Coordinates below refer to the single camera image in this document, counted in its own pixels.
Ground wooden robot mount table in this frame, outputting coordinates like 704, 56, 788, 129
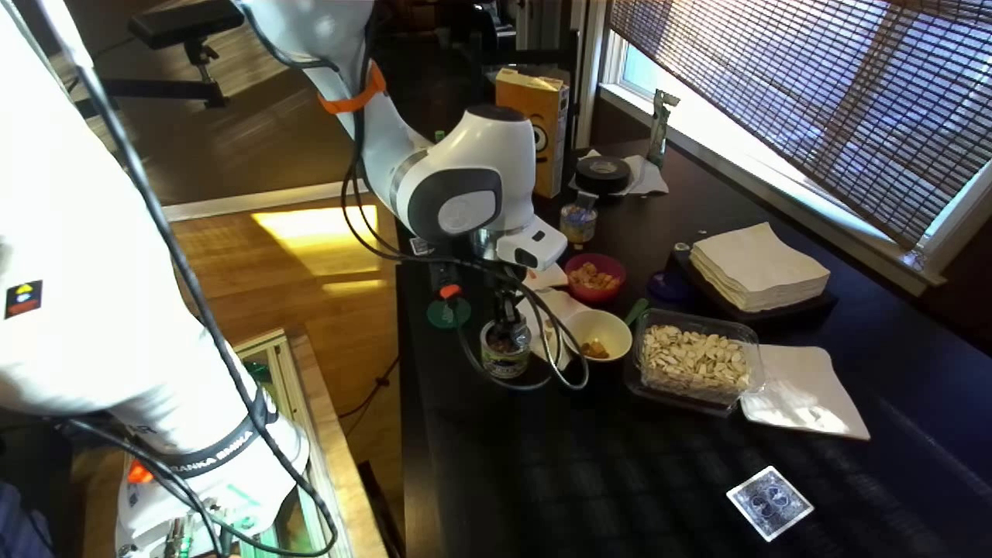
71, 324, 391, 558

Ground orange cable strap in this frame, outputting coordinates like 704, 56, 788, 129
317, 61, 391, 118

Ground green plastic lid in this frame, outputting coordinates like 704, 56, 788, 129
426, 293, 475, 333

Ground white napkin with gummy worms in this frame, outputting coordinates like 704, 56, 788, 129
520, 258, 570, 293

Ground stack of white napkins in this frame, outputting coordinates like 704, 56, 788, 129
689, 221, 835, 316

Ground white bowl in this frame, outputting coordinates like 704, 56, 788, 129
560, 306, 636, 364

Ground blue playing card box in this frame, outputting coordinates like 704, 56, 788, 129
722, 460, 817, 546

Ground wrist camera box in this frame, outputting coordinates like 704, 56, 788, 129
494, 221, 570, 271

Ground brown bamboo window blind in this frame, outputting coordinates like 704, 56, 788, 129
604, 0, 992, 253

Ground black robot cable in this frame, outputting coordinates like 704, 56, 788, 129
18, 0, 344, 558

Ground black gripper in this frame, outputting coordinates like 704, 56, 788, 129
426, 252, 534, 353

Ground red bowl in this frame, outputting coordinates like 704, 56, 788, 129
563, 252, 629, 306

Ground purple lid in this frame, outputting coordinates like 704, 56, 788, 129
646, 269, 698, 310

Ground small glass jar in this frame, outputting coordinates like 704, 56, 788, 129
560, 195, 602, 248

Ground white popcorn pile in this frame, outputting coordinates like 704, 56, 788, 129
636, 321, 752, 404

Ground yellow green snack can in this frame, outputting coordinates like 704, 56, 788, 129
479, 316, 534, 384

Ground clear plastic popcorn container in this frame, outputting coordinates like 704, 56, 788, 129
624, 306, 762, 418

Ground orange cereal box with face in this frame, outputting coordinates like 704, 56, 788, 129
494, 61, 575, 200

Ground black camera stand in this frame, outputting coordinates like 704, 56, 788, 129
71, 0, 247, 118

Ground orange snacks in red bowl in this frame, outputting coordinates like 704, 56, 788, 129
570, 259, 624, 293

